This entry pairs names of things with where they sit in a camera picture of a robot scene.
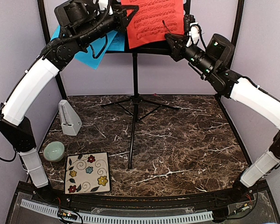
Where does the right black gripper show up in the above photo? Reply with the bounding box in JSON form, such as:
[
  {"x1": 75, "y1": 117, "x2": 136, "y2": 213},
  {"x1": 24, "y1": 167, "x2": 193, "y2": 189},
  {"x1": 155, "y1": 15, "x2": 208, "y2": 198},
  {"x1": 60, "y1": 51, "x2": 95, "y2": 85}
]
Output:
[{"x1": 164, "y1": 33, "x2": 216, "y2": 77}]

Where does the white slotted cable duct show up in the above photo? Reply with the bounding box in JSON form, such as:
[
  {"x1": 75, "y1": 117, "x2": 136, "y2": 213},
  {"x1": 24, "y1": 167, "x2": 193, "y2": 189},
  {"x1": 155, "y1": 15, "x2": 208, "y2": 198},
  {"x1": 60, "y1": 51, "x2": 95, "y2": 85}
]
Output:
[{"x1": 20, "y1": 199, "x2": 213, "y2": 224}]

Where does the black perforated music stand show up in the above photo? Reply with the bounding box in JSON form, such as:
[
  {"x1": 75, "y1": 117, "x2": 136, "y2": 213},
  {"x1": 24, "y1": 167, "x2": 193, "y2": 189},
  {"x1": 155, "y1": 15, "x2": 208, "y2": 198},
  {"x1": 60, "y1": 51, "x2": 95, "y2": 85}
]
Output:
[{"x1": 100, "y1": 0, "x2": 192, "y2": 170}]

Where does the pale green ceramic bowl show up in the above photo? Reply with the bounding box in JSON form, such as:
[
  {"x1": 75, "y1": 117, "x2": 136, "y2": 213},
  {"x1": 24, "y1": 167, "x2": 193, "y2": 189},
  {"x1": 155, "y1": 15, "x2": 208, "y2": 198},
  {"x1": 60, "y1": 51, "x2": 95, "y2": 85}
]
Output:
[{"x1": 43, "y1": 141, "x2": 65, "y2": 162}]

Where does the blue sheet music page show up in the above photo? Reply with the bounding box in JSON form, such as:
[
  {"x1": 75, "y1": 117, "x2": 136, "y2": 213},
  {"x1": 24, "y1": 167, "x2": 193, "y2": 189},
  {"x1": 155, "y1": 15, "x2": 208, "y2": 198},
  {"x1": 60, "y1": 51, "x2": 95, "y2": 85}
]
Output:
[{"x1": 50, "y1": 24, "x2": 127, "y2": 70}]

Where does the left black frame post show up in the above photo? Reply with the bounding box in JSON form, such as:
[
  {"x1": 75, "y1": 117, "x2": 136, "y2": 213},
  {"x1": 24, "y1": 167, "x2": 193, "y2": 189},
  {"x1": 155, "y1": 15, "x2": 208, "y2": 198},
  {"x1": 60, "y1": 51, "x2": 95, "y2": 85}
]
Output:
[{"x1": 37, "y1": 0, "x2": 67, "y2": 98}]

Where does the white metronome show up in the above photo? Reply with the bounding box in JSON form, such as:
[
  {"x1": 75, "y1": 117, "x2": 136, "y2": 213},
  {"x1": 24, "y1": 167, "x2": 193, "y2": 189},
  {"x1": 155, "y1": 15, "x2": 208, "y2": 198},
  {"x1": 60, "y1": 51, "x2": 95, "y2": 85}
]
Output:
[{"x1": 58, "y1": 99, "x2": 82, "y2": 136}]

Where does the black frame post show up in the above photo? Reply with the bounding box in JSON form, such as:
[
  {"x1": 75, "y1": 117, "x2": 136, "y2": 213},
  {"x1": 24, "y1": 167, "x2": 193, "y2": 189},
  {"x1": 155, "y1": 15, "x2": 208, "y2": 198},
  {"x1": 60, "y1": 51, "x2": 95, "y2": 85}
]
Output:
[
  {"x1": 37, "y1": 0, "x2": 67, "y2": 98},
  {"x1": 214, "y1": 0, "x2": 252, "y2": 165}
]

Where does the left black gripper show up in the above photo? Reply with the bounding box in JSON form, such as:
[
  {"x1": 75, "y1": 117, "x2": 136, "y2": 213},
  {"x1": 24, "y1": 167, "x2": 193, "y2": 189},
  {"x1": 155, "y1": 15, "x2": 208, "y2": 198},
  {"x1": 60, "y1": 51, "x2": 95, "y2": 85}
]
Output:
[{"x1": 73, "y1": 2, "x2": 139, "y2": 47}]

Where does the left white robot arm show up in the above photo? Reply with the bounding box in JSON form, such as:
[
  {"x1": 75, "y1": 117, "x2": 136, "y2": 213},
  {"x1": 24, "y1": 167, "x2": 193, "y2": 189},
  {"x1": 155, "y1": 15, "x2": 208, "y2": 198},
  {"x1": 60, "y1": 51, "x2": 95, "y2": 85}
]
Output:
[{"x1": 0, "y1": 0, "x2": 139, "y2": 203}]

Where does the right black frame post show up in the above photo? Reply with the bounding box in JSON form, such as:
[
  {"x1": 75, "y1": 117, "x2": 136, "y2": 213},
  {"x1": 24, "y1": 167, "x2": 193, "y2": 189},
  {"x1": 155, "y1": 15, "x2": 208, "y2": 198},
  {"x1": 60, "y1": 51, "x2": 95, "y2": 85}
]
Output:
[{"x1": 214, "y1": 0, "x2": 252, "y2": 165}]

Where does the square floral ceramic plate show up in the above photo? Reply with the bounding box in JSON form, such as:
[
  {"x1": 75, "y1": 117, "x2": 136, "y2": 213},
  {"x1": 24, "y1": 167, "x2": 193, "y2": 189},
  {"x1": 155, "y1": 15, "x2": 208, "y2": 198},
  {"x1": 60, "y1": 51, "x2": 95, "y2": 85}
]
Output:
[{"x1": 64, "y1": 152, "x2": 111, "y2": 195}]

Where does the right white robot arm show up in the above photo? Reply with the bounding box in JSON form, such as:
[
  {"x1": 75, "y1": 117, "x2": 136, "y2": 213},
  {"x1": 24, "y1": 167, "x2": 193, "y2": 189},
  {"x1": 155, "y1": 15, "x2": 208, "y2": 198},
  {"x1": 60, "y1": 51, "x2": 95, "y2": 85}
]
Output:
[{"x1": 165, "y1": 33, "x2": 280, "y2": 203}]

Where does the small green circuit board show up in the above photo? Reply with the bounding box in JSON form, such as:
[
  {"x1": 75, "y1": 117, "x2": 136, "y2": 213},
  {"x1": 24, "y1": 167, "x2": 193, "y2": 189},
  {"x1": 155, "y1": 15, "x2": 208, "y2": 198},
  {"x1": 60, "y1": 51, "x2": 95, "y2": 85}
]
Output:
[{"x1": 57, "y1": 210, "x2": 78, "y2": 222}]

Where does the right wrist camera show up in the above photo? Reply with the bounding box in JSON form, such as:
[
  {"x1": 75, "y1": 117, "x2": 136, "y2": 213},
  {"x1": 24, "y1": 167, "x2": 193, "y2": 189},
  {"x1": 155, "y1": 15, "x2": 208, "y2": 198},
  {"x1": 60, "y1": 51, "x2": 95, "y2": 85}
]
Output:
[{"x1": 183, "y1": 14, "x2": 200, "y2": 47}]

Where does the red sheet music page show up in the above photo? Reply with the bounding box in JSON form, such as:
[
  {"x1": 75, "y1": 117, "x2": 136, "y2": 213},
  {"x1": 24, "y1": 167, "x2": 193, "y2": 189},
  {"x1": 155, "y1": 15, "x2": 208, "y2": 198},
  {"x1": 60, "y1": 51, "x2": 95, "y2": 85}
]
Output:
[{"x1": 121, "y1": 0, "x2": 184, "y2": 49}]

